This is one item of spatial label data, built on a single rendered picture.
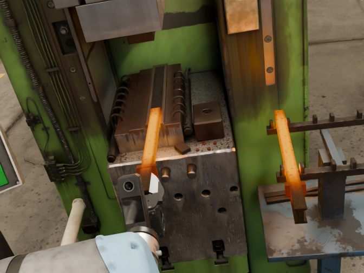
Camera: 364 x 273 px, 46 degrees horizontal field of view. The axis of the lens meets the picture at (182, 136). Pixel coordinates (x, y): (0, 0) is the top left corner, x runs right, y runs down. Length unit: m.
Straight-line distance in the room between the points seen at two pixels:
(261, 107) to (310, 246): 0.45
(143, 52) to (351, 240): 0.98
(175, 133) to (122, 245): 0.83
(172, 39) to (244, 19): 0.46
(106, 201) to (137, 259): 1.20
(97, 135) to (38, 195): 1.47
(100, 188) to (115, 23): 0.69
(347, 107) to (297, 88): 1.79
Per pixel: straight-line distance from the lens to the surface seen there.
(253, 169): 1.53
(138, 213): 0.86
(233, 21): 1.24
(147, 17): 1.11
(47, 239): 2.54
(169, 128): 1.25
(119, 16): 1.12
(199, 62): 1.67
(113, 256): 0.44
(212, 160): 1.24
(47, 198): 2.82
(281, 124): 1.21
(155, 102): 1.38
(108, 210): 1.66
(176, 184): 1.29
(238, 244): 1.49
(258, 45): 1.30
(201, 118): 1.26
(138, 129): 1.25
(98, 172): 1.55
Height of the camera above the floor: 1.63
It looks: 33 degrees down
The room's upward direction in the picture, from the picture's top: 11 degrees counter-clockwise
